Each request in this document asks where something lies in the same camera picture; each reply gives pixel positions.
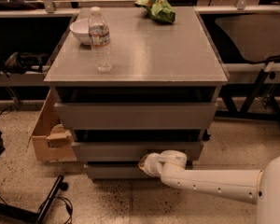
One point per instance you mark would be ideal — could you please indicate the grey drawer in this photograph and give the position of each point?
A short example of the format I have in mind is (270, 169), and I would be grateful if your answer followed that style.
(114, 170)
(131, 151)
(135, 117)

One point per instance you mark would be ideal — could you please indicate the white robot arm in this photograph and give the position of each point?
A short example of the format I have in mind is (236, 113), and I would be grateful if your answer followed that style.
(259, 187)

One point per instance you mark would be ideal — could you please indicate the grey drawer cabinet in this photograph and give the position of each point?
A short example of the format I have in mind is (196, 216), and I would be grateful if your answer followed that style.
(152, 64)

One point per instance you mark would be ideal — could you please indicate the grey top drawer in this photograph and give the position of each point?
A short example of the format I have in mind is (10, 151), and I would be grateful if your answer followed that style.
(135, 117)

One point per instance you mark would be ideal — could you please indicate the grey bottom drawer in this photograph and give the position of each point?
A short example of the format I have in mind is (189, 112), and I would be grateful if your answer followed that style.
(114, 170)

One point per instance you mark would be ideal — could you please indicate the clear plastic water bottle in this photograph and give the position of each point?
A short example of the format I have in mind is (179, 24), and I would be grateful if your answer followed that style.
(100, 40)

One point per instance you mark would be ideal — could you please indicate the cardboard box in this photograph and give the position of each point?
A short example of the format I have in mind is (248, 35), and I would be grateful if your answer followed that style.
(51, 141)

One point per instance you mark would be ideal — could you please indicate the white bowl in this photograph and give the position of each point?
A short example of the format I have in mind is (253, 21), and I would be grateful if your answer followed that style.
(80, 30)

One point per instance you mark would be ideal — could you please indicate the green chip bag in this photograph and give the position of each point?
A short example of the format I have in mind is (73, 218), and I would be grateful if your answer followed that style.
(157, 10)

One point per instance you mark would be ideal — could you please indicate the black headphones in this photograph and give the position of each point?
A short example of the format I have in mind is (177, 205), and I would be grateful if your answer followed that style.
(22, 62)

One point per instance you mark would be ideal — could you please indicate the black chair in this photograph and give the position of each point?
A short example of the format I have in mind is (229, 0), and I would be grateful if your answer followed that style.
(249, 46)

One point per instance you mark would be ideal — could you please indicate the black stand with cables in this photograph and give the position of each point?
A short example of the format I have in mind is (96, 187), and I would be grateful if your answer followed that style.
(38, 214)

